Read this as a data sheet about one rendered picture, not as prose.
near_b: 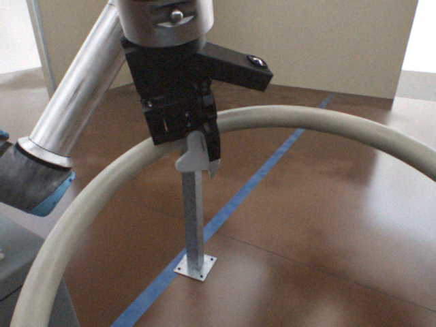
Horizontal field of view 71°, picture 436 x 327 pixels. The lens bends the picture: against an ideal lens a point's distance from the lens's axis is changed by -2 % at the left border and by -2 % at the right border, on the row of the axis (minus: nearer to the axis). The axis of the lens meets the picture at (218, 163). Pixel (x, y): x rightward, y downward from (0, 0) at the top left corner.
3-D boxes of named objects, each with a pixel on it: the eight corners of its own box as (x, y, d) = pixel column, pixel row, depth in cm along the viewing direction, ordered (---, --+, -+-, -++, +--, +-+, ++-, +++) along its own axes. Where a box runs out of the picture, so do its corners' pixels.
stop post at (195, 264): (216, 259, 196) (216, 86, 146) (203, 282, 179) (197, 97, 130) (189, 250, 203) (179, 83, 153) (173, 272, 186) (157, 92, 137)
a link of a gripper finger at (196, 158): (180, 187, 45) (164, 132, 39) (219, 174, 46) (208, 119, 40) (185, 199, 42) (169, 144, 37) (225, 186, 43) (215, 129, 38)
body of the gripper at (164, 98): (144, 114, 42) (116, 26, 33) (204, 97, 43) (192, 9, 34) (156, 151, 37) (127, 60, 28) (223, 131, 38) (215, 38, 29)
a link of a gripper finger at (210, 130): (201, 150, 43) (188, 92, 38) (213, 146, 43) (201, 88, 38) (211, 168, 39) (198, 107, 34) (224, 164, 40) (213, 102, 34)
